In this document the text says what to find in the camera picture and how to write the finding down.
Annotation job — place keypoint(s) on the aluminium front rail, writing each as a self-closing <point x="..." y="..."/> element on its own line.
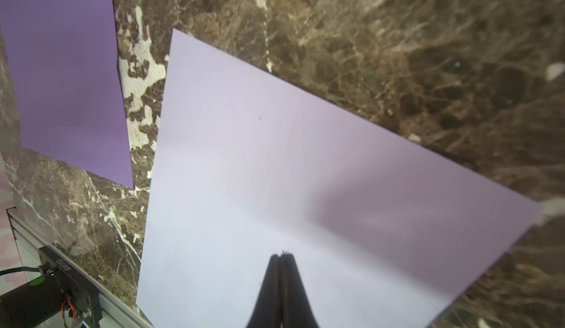
<point x="115" y="313"/>

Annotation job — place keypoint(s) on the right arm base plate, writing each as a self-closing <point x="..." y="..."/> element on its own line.
<point x="76" y="296"/>

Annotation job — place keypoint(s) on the light lilac paper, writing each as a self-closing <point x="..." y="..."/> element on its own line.
<point x="385" y="232"/>

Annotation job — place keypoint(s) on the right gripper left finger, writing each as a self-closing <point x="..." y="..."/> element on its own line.
<point x="267" y="312"/>

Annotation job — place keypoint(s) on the dark purple paper left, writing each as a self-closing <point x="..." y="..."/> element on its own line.
<point x="64" y="64"/>

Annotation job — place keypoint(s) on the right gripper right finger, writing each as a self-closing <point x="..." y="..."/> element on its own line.
<point x="296" y="310"/>

